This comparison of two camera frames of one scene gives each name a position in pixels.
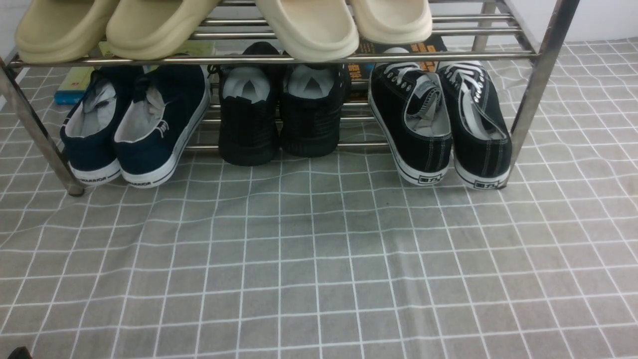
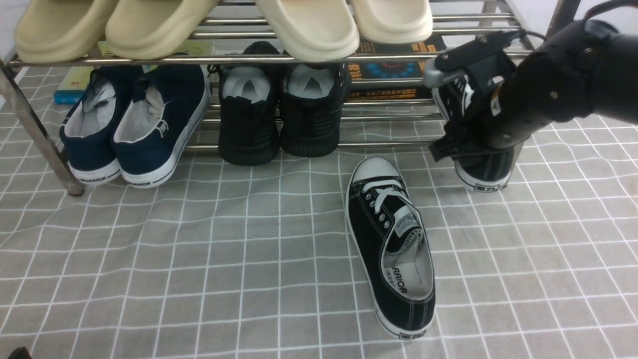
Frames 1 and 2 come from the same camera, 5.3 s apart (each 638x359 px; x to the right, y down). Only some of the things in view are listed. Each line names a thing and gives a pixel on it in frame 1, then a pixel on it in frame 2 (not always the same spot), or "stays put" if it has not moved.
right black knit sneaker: (313, 97) stays put
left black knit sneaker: (249, 108) stays put
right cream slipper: (392, 22) stays put
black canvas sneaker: (408, 100) to (392, 246)
